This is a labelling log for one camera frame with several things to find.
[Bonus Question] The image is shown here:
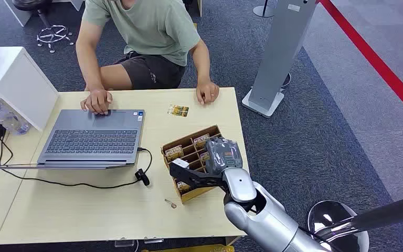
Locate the white cabinet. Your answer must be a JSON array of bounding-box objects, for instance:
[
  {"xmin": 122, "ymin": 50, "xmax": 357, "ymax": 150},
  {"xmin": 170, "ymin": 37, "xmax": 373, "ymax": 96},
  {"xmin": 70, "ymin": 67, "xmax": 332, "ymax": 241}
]
[{"xmin": 0, "ymin": 46, "xmax": 60, "ymax": 132}]

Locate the red barrier belt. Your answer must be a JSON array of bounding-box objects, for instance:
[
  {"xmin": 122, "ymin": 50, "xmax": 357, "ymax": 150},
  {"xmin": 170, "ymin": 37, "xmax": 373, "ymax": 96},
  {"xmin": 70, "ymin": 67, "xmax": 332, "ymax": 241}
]
[{"xmin": 317, "ymin": 0, "xmax": 403, "ymax": 127}]

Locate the person's right hand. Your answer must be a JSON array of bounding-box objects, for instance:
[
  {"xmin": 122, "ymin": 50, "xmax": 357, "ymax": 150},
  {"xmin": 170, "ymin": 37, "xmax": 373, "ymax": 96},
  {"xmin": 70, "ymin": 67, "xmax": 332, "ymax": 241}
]
[{"xmin": 80, "ymin": 89, "xmax": 113, "ymax": 116}]

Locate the cardboard card organizer box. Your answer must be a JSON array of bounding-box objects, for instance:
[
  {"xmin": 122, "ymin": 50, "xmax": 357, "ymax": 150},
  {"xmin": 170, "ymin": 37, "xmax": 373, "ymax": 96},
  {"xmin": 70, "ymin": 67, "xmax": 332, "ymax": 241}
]
[{"xmin": 160, "ymin": 124, "xmax": 224, "ymax": 204}]

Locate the yellow object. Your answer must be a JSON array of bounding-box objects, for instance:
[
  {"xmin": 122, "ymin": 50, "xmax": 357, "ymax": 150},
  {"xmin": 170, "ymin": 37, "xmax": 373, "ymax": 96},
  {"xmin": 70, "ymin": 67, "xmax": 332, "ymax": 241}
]
[{"xmin": 141, "ymin": 244, "xmax": 236, "ymax": 252}]

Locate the person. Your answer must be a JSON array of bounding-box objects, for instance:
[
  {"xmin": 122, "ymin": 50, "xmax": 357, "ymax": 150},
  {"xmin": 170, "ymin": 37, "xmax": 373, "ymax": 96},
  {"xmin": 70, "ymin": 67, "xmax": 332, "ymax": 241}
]
[{"xmin": 75, "ymin": 0, "xmax": 220, "ymax": 116}]

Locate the black stool, chrome base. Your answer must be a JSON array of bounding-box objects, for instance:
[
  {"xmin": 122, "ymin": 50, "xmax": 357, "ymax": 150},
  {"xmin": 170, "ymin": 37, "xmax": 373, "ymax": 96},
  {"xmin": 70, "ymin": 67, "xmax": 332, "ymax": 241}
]
[{"xmin": 12, "ymin": 0, "xmax": 75, "ymax": 54}]

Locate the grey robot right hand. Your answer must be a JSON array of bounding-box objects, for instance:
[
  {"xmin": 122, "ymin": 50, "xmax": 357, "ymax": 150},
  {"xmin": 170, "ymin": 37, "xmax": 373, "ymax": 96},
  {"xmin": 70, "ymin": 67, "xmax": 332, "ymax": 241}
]
[{"xmin": 204, "ymin": 136, "xmax": 244, "ymax": 175}]

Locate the grey kiosk stand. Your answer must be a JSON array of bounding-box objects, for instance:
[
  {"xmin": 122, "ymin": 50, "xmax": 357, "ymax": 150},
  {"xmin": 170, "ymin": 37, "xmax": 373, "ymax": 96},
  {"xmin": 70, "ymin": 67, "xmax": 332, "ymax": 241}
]
[{"xmin": 241, "ymin": 0, "xmax": 319, "ymax": 119}]

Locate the chrome stanchion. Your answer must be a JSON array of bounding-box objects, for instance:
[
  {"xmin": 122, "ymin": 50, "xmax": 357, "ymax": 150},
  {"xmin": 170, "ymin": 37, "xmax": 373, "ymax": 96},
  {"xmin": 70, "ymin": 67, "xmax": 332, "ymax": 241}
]
[{"xmin": 307, "ymin": 192, "xmax": 403, "ymax": 252}]

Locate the clear plastic water bottle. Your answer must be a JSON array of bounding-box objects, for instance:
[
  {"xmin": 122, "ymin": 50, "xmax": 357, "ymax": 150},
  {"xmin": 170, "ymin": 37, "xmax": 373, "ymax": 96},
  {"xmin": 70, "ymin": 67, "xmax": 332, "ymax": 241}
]
[{"xmin": 0, "ymin": 93, "xmax": 31, "ymax": 136}]

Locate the person's left hand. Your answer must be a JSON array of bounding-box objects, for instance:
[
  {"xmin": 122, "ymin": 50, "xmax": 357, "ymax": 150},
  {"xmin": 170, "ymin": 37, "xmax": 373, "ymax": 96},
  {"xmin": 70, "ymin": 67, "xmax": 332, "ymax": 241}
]
[{"xmin": 195, "ymin": 81, "xmax": 220, "ymax": 107}]

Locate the black laptop cable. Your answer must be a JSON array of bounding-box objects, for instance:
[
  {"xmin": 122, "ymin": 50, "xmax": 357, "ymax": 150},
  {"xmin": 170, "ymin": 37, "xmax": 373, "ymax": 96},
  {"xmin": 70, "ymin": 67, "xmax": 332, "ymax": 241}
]
[{"xmin": 0, "ymin": 147, "xmax": 153, "ymax": 190}]

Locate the grey laptop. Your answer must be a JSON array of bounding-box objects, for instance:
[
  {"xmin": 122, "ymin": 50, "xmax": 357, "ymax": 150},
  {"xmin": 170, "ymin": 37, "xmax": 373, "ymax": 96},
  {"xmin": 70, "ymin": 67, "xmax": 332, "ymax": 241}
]
[{"xmin": 36, "ymin": 109, "xmax": 146, "ymax": 171}]

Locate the grey round stand base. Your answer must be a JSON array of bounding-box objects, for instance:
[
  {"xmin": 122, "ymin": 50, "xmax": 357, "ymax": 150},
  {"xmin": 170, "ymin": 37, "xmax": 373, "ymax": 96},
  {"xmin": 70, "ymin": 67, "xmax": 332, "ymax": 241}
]
[{"xmin": 252, "ymin": 0, "xmax": 276, "ymax": 18}]

